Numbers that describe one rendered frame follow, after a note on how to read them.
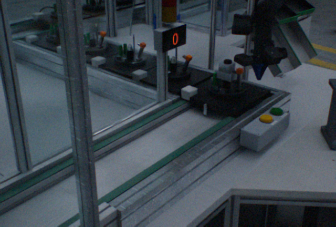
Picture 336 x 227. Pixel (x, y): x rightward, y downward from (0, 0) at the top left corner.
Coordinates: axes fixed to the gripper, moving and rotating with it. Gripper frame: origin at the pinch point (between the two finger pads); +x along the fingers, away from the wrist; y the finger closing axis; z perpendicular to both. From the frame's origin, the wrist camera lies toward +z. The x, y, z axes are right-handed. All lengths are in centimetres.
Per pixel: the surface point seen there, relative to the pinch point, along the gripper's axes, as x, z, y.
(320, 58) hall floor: 108, -214, 261
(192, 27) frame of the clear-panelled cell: 21, -120, 45
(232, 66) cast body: 1.4, -10.6, -3.8
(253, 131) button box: 13.1, 14.9, -12.7
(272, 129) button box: 14.2, 14.8, -5.0
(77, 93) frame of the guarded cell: -23, 39, -74
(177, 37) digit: -11.4, -14.1, -24.5
